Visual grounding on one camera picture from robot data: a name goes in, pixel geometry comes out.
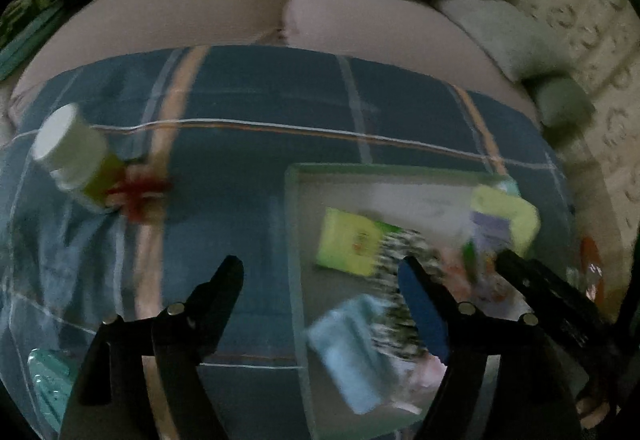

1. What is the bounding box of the clear plastic tray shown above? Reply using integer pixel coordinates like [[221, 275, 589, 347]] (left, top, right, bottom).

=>
[[284, 163, 576, 436]]

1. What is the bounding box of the light blue packet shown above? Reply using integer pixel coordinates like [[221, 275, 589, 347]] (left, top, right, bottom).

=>
[[306, 295, 401, 416]]

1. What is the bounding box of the teal striped pillow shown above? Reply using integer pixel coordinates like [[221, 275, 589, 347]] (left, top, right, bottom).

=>
[[0, 0, 66, 77]]

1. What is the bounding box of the white bottle with green label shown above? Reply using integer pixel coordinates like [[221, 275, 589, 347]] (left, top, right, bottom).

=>
[[30, 103, 126, 213]]

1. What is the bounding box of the blue plaid blanket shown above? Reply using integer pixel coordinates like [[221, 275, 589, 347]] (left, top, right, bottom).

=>
[[0, 45, 576, 440]]

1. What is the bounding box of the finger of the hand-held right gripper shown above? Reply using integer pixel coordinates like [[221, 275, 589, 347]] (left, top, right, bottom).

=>
[[495, 247, 608, 322]]

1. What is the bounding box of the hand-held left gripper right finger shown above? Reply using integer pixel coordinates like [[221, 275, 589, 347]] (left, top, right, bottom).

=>
[[397, 255, 586, 440]]

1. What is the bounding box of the small green cushion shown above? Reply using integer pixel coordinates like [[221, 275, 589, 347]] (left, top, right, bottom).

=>
[[530, 75, 596, 131]]

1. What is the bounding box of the red hair clip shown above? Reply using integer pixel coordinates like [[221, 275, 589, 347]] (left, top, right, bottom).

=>
[[105, 169, 173, 222]]

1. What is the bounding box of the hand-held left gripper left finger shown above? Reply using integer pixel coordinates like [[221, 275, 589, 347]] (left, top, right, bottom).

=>
[[57, 255, 246, 440]]

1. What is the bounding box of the purple wipes packet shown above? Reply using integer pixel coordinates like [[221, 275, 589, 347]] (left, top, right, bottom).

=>
[[467, 213, 516, 281]]

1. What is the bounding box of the black and white leopard scrunchie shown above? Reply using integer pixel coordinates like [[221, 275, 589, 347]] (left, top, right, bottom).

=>
[[370, 227, 451, 361]]

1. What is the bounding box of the grey-white cushion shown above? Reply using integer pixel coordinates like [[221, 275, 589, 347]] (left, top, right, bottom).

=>
[[435, 0, 571, 81]]

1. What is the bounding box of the person's right hand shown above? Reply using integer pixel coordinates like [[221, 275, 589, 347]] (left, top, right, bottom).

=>
[[575, 395, 608, 428]]

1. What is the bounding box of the orange object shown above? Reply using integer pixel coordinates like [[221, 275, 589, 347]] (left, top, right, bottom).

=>
[[580, 237, 607, 306]]

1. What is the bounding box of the green tissue packet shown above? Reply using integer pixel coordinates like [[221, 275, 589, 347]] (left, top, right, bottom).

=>
[[315, 207, 401, 278]]

